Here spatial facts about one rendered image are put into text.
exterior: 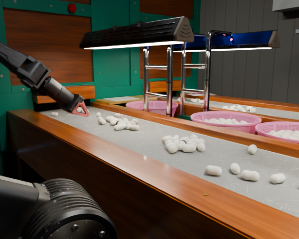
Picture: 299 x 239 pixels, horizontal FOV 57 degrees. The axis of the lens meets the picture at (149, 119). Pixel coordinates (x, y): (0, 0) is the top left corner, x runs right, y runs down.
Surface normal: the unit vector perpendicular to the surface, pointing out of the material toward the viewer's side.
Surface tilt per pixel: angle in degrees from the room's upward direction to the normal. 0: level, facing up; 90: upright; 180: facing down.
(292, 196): 0
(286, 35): 90
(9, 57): 66
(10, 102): 90
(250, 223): 0
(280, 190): 0
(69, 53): 90
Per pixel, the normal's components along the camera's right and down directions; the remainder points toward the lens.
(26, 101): 0.64, 0.16
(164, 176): 0.00, -0.98
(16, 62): 0.40, -0.23
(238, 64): -0.85, 0.11
